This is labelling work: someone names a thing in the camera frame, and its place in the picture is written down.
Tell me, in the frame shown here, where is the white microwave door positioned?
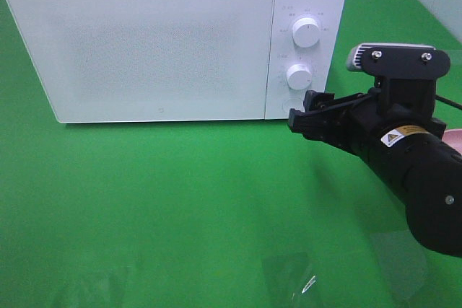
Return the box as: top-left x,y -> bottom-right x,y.
7,0 -> 273,123

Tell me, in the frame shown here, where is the white microwave knob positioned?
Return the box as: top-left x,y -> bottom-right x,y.
292,17 -> 321,48
286,63 -> 313,90

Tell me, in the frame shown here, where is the white microwave oven body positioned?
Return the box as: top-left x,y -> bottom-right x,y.
2,0 -> 349,124

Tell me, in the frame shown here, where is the black camera cable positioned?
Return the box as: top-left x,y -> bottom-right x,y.
434,94 -> 462,110

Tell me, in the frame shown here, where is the pink round plate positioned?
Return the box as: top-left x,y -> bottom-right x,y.
442,128 -> 462,154

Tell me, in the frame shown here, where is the upper white microwave knob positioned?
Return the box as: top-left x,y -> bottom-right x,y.
292,17 -> 321,48

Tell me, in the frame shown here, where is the lower white microwave knob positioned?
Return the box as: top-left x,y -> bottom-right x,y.
286,63 -> 313,90

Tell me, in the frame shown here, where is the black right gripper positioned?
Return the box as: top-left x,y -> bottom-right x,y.
288,77 -> 446,159

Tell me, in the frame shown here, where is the round white door button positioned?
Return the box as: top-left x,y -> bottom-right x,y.
282,97 -> 305,114

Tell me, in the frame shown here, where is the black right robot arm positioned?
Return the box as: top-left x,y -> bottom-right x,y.
288,87 -> 461,258

